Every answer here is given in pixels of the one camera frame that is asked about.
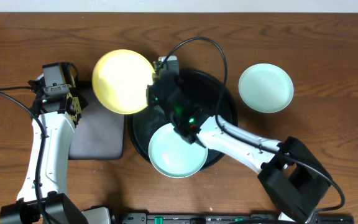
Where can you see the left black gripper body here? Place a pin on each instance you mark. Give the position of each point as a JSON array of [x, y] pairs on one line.
[[79, 98]]

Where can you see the black rectangular water tray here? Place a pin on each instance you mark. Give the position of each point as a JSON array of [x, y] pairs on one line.
[[99, 134]]

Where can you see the light blue plate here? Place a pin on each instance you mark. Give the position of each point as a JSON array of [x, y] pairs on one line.
[[174, 157], [266, 88]]

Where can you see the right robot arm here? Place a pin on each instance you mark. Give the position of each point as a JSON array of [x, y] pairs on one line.
[[293, 178]]

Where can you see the black round tray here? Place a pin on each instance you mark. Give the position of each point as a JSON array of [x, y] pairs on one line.
[[205, 90]]

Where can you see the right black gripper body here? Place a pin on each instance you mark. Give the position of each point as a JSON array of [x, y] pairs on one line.
[[151, 99]]

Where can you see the yellow plate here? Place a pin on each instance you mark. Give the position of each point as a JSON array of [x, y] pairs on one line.
[[120, 79]]

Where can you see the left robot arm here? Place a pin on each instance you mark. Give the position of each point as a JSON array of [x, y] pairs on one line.
[[55, 113]]

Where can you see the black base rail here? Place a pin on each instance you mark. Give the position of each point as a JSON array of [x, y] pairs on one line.
[[102, 215]]

